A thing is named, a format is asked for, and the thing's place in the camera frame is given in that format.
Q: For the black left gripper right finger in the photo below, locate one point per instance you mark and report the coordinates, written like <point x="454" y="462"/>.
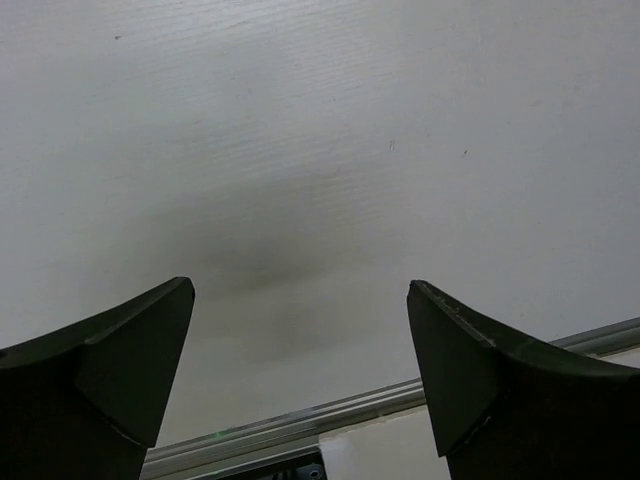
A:
<point x="505" y="405"/>

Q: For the aluminium table edge rail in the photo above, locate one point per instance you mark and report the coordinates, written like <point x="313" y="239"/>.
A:
<point x="280" y="439"/>

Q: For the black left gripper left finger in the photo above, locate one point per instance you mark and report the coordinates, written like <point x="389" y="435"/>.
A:
<point x="87" y="401"/>

